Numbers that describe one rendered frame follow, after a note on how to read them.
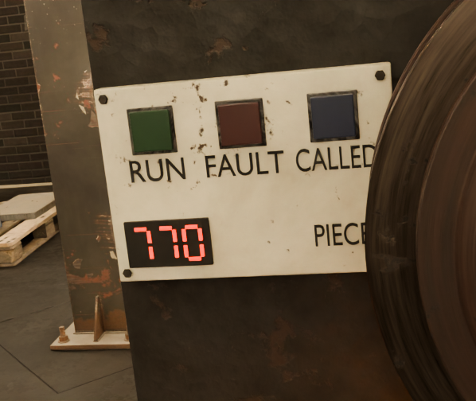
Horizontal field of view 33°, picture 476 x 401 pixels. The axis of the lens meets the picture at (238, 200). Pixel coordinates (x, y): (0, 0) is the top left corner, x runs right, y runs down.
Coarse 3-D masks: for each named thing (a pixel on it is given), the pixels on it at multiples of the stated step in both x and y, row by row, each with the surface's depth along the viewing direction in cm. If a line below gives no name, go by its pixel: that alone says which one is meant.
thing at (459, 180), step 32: (448, 128) 52; (448, 160) 53; (448, 192) 53; (416, 224) 56; (448, 224) 54; (416, 256) 55; (448, 256) 54; (448, 288) 55; (448, 320) 55; (448, 352) 56
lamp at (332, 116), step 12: (324, 96) 68; (336, 96) 68; (348, 96) 67; (312, 108) 68; (324, 108) 68; (336, 108) 68; (348, 108) 68; (312, 120) 68; (324, 120) 68; (336, 120) 68; (348, 120) 68; (324, 132) 68; (336, 132) 68; (348, 132) 68
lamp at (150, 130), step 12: (132, 120) 71; (144, 120) 71; (156, 120) 71; (168, 120) 71; (132, 132) 71; (144, 132) 71; (156, 132) 71; (168, 132) 71; (144, 144) 72; (156, 144) 71; (168, 144) 71
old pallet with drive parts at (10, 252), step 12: (0, 204) 585; (48, 216) 529; (0, 228) 511; (12, 228) 561; (24, 228) 503; (36, 228) 509; (48, 228) 528; (0, 240) 480; (12, 240) 477; (36, 240) 521; (0, 252) 474; (12, 252) 475; (24, 252) 495; (0, 264) 476; (12, 264) 475
